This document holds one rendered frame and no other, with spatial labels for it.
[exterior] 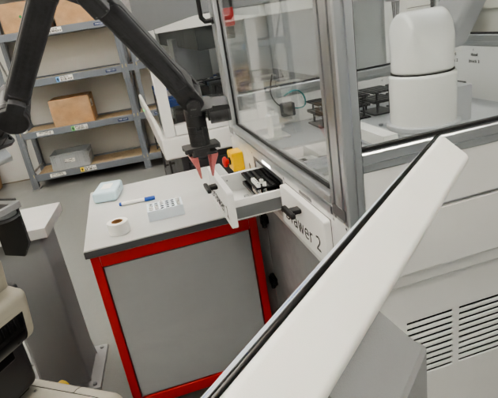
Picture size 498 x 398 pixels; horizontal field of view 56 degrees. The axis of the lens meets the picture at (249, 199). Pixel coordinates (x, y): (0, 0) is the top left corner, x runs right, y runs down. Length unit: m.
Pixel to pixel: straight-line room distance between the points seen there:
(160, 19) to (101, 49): 3.44
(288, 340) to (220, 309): 1.47
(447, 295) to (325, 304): 0.90
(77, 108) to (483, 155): 4.53
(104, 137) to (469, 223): 4.92
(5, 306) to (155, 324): 0.58
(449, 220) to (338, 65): 0.43
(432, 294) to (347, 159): 0.42
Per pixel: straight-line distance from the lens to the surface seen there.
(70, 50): 5.60
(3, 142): 1.37
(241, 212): 1.33
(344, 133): 0.90
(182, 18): 2.15
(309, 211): 1.11
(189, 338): 1.79
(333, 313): 0.31
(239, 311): 1.77
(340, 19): 0.87
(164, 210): 1.65
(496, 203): 1.15
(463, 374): 1.37
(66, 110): 5.24
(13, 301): 1.36
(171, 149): 2.20
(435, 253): 1.10
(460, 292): 1.22
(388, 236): 0.40
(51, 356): 2.22
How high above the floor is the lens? 1.37
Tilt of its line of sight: 21 degrees down
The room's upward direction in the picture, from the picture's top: 9 degrees counter-clockwise
